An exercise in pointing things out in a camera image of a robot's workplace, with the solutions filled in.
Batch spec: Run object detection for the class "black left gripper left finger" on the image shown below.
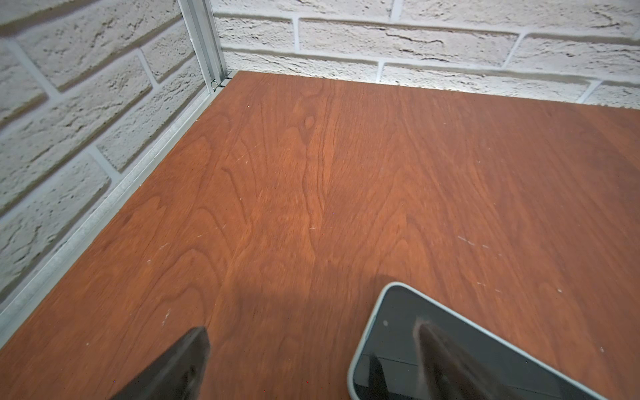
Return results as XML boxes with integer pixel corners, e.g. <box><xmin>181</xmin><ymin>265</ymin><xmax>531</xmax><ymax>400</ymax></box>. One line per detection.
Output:
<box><xmin>113</xmin><ymin>327</ymin><xmax>210</xmax><ymax>399</ymax></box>

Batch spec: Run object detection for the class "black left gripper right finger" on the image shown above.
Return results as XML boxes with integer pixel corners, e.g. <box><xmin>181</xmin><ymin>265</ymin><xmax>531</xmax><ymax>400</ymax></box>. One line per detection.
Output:
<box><xmin>416</xmin><ymin>321</ymin><xmax>520</xmax><ymax>399</ymax></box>

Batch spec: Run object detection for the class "phone in green case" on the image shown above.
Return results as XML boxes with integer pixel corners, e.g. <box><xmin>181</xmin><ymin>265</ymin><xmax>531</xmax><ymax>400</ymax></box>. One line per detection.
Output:
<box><xmin>348</xmin><ymin>282</ymin><xmax>601</xmax><ymax>399</ymax></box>

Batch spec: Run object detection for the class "aluminium frame rail left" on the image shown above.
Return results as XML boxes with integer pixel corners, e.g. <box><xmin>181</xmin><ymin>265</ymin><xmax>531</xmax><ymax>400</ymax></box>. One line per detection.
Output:
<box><xmin>1</xmin><ymin>1</ymin><xmax>230</xmax><ymax>346</ymax></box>

